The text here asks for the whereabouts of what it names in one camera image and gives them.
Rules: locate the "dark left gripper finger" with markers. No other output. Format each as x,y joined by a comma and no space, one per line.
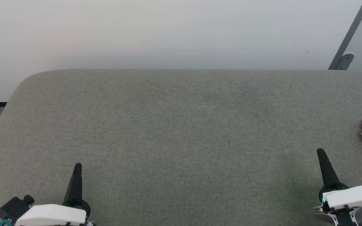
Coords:
78,185
71,185

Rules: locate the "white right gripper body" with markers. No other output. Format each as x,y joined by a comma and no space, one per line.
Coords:
353,196

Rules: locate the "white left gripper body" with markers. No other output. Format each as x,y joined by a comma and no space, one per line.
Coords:
53,215

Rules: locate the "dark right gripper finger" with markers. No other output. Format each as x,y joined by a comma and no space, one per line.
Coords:
331,171
325,169

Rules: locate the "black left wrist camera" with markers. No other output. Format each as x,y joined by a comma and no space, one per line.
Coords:
14,207

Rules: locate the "grey metal bracket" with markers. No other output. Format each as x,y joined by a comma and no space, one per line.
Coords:
346,61

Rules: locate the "grey metal frame bar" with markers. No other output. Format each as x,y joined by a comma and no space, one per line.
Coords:
350,31

